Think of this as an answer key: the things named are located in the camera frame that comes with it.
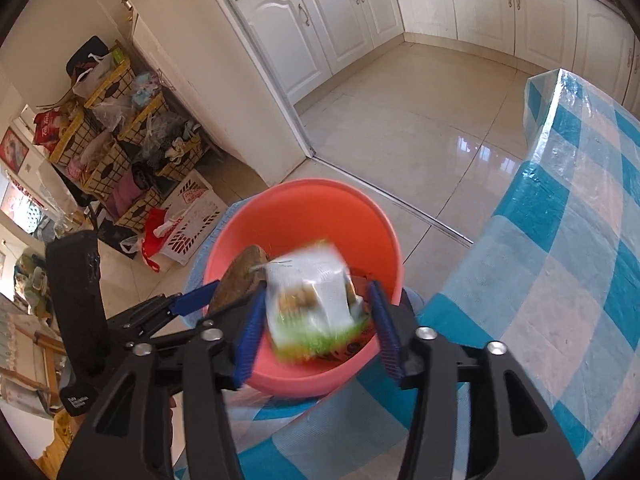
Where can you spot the red plastic bag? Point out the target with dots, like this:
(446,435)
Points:
(152,240)

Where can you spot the blue checked tablecloth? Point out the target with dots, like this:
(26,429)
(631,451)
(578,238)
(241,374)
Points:
(560,260)

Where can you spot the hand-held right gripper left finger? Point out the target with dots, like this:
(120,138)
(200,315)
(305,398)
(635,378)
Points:
(250,335)

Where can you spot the white plastic crate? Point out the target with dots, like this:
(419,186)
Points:
(192,220)

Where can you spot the brown potato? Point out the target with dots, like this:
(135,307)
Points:
(235,275)

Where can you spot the green snack packet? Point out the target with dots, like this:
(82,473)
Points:
(310,290)

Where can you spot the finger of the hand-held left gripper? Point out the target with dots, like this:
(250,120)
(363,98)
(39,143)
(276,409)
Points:
(170,329)
(197,296)

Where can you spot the wooden chair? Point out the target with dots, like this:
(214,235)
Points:
(30,355)

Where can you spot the red framed picture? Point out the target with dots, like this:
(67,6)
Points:
(12,150)

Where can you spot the white kitchen cabinets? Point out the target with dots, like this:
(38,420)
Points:
(340,15)

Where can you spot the orange plastic basin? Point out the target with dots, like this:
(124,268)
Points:
(310,220)

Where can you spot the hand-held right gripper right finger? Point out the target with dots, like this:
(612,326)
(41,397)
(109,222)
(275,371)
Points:
(387,332)

